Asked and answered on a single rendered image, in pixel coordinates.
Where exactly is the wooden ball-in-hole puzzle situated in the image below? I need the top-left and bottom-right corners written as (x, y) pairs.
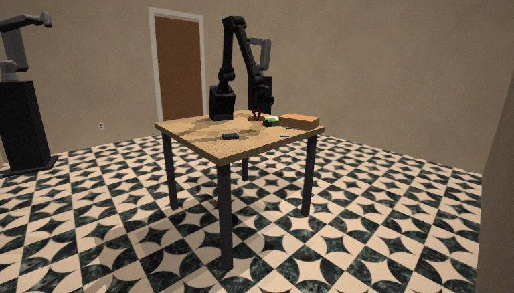
top-left (248, 116), bottom-right (265, 121)

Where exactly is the green rectangular block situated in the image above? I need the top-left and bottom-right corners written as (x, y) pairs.
top-left (263, 118), bottom-right (279, 127)

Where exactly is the orange rectangular box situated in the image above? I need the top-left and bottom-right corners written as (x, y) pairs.
top-left (278, 114), bottom-right (320, 130)

